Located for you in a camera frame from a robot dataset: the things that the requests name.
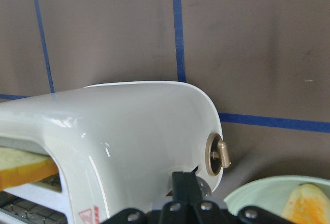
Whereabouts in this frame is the light green plate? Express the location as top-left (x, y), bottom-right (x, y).
top-left (224, 176), bottom-right (329, 217)

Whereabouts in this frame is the triangular toast on plate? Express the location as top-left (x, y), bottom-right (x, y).
top-left (281, 184), bottom-right (329, 224)

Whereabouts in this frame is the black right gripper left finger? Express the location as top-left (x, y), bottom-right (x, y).
top-left (103, 172), bottom-right (201, 223)

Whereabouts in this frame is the white two-slot toaster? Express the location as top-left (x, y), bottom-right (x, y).
top-left (1, 81), bottom-right (222, 223)

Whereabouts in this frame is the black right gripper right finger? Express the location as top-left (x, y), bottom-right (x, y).
top-left (189, 172), bottom-right (291, 223)

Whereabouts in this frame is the toast slice in toaster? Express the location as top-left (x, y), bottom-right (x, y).
top-left (1, 147), bottom-right (59, 191)

